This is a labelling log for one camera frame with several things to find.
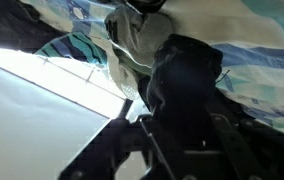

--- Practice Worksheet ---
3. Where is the small dark navy garment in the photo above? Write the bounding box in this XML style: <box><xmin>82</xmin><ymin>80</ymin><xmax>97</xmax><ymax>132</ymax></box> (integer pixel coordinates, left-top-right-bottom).
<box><xmin>0</xmin><ymin>0</ymin><xmax>67</xmax><ymax>55</ymax></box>

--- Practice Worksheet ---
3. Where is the blue teal checked duvet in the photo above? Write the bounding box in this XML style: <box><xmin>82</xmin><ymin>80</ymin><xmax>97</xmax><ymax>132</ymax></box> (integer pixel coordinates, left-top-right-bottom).
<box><xmin>19</xmin><ymin>0</ymin><xmax>284</xmax><ymax>142</ymax></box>

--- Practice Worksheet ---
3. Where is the black sock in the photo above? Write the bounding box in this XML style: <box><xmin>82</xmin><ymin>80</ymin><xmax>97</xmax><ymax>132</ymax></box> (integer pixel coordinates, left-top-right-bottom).
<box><xmin>146</xmin><ymin>33</ymin><xmax>224</xmax><ymax>135</ymax></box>

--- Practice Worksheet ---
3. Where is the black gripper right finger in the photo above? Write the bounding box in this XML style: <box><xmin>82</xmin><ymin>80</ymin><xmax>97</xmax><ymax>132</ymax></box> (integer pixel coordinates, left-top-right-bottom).
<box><xmin>215</xmin><ymin>95</ymin><xmax>254</xmax><ymax>135</ymax></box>

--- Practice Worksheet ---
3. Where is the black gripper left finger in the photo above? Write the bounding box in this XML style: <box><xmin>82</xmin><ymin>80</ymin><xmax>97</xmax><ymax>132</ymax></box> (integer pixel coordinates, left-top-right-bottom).
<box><xmin>116</xmin><ymin>98</ymin><xmax>135</xmax><ymax>121</ymax></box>

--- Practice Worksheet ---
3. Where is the grey sock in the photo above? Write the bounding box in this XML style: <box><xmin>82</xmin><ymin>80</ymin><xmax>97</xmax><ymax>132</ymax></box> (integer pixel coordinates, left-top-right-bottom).
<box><xmin>104</xmin><ymin>4</ymin><xmax>177</xmax><ymax>101</ymax></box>

